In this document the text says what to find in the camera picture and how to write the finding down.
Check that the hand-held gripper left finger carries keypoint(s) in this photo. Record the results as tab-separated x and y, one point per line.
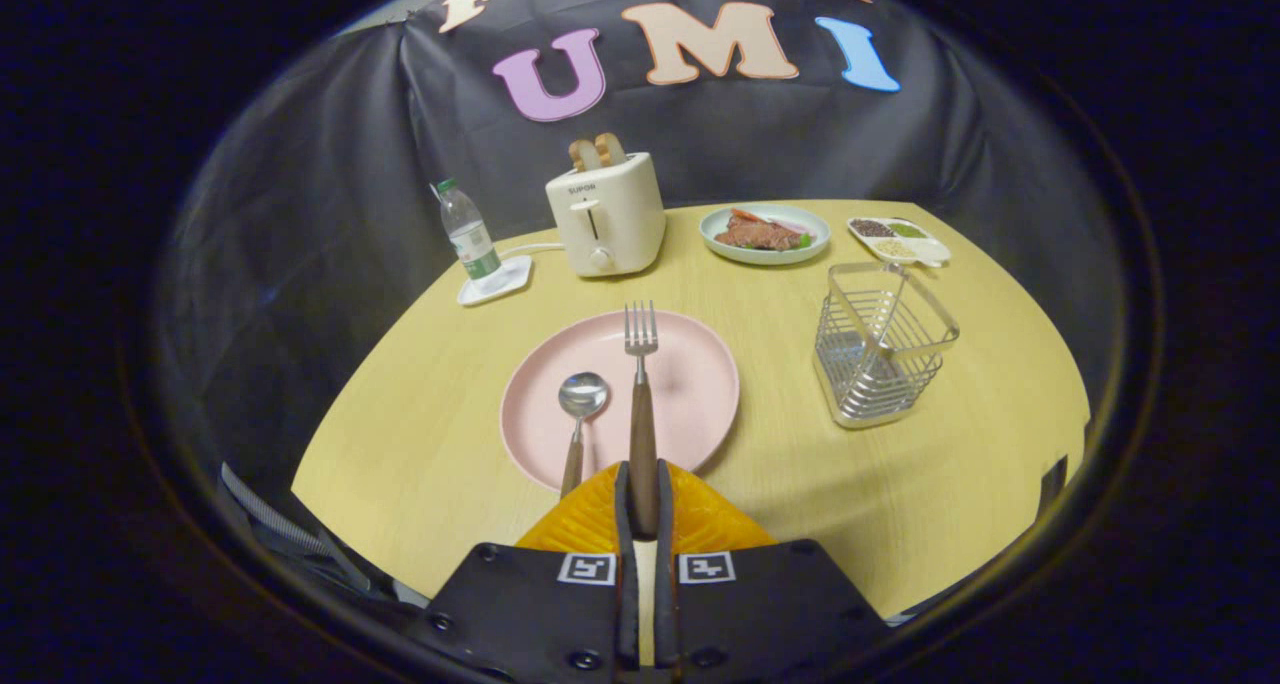
626	564

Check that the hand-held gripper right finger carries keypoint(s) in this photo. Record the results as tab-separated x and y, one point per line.
664	574

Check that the pink plate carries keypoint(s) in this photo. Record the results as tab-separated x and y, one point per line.
690	394

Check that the white square coaster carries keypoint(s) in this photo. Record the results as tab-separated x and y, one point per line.
495	286

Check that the cream toaster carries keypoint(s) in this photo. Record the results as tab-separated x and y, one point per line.
615	219

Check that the slices of meat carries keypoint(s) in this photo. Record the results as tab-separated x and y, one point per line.
757	232

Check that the light green plate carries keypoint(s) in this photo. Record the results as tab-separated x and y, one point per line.
765	232

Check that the plastic water bottle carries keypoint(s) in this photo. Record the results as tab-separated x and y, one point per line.
468	234

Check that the white divided condiment tray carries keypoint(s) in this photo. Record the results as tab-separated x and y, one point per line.
898	240

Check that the toast slice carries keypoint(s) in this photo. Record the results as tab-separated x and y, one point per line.
583	154
610	148

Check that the black backdrop cloth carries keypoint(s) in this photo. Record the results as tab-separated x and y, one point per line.
330	214

